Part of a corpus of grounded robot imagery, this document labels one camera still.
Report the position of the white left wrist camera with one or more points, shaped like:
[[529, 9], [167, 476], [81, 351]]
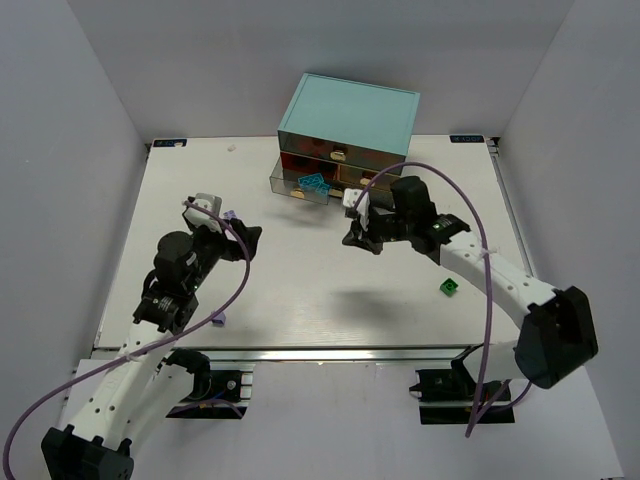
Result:
[[202, 210]]

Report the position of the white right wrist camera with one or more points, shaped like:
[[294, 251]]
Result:
[[356, 203]]

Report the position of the long teal lego brick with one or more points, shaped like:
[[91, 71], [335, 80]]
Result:
[[310, 181]]

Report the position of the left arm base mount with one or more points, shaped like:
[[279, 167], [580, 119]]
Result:
[[221, 391]]

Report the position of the green lego cube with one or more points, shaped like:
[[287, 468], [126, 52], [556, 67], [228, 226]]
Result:
[[449, 287]]

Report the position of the lilac lego brick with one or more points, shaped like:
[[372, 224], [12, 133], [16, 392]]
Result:
[[229, 215], [219, 320]]

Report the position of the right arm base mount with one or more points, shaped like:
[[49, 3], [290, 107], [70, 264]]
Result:
[[446, 395]]

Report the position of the lilac lego brick front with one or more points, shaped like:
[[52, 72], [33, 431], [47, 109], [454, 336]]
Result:
[[219, 320]]

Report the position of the lilac lego brick rear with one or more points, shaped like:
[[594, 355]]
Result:
[[229, 215]]

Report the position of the dark bottom drawer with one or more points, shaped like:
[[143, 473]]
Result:
[[378, 198]]

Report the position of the teal drawer cabinet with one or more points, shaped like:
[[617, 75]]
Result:
[[349, 112]]

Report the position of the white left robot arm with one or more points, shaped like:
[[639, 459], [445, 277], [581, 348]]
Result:
[[150, 377]]

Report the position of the aluminium table front rail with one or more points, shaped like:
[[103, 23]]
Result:
[[333, 354]]

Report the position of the right blue corner label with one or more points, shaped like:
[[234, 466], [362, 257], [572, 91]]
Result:
[[464, 139]]

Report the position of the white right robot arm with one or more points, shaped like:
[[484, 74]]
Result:
[[556, 329]]

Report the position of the blue corner label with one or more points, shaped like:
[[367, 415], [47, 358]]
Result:
[[464, 139], [169, 143]]

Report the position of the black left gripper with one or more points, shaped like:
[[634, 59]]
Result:
[[232, 242]]

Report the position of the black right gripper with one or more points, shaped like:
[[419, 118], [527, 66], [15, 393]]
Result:
[[373, 229]]

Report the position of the small clear drawer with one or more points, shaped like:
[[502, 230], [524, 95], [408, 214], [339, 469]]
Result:
[[284, 181], [354, 177]]

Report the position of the small teal lego cube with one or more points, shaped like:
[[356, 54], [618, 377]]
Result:
[[323, 189]]

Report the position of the left blue corner label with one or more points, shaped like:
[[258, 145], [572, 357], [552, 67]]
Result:
[[169, 143]]

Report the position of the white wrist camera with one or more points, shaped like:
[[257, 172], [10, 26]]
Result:
[[202, 210], [356, 203]]

